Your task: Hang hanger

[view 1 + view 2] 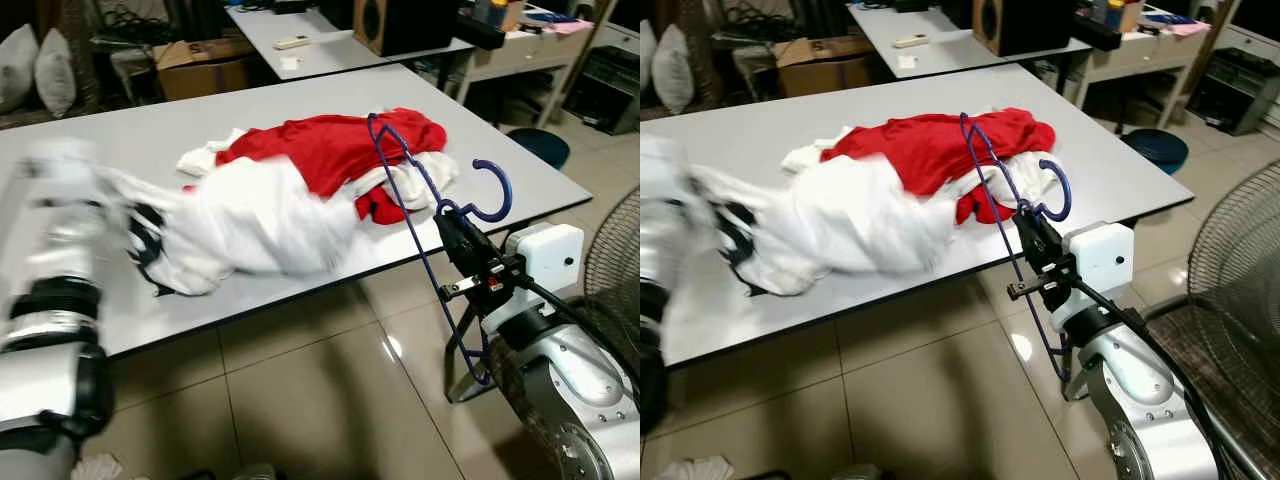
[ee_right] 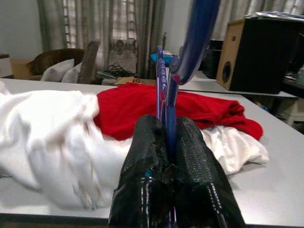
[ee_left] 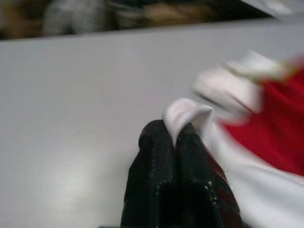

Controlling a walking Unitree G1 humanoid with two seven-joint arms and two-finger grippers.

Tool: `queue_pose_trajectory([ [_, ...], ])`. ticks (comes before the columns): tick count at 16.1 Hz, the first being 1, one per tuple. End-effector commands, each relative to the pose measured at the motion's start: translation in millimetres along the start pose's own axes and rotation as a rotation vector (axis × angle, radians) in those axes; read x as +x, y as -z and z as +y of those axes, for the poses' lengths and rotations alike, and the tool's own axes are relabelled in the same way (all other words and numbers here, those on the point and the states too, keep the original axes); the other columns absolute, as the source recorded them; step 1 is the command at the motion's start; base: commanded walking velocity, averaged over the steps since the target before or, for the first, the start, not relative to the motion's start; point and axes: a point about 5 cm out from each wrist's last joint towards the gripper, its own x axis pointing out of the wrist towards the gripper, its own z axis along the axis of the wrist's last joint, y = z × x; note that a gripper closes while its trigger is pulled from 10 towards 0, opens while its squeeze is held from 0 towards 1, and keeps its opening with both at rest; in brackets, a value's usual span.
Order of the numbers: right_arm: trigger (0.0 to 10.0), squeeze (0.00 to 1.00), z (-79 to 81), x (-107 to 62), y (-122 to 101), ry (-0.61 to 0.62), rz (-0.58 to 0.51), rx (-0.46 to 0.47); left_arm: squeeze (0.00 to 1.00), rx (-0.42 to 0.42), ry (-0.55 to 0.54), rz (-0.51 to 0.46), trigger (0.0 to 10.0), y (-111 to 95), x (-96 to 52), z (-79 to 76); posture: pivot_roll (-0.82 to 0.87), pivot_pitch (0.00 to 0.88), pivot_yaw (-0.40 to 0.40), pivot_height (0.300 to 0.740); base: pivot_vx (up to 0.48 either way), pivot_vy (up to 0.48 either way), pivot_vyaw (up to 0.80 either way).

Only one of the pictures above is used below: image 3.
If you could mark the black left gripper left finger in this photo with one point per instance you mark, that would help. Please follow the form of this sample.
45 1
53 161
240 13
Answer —
152 171

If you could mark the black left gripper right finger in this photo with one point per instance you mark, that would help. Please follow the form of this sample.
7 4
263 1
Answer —
194 180

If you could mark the white t-shirt black print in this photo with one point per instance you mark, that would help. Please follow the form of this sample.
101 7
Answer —
261 194

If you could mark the white crumpled garment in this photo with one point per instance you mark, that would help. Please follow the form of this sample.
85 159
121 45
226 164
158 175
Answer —
225 85

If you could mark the red cotton shirt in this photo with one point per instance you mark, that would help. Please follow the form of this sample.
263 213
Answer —
280 123

